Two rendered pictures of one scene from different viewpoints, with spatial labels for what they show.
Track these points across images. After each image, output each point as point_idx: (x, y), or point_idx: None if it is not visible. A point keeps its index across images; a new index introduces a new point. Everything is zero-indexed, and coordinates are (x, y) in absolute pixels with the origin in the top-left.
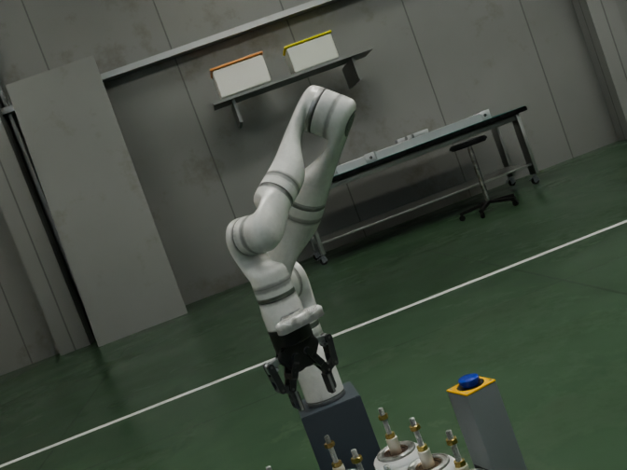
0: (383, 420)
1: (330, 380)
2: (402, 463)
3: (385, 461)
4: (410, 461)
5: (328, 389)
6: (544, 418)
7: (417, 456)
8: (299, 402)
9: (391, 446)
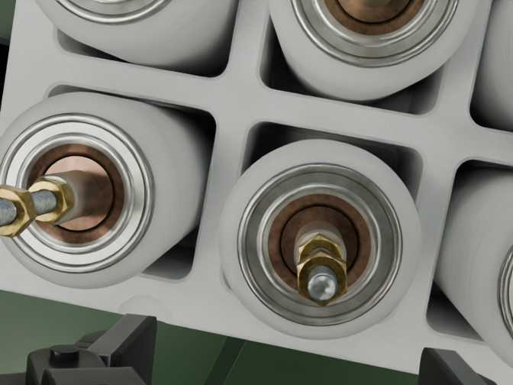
0: (30, 192)
1: (117, 334)
2: (122, 106)
3: (150, 168)
4: (97, 95)
5: (147, 376)
6: None
7: (59, 95)
8: (459, 366)
9: (83, 184)
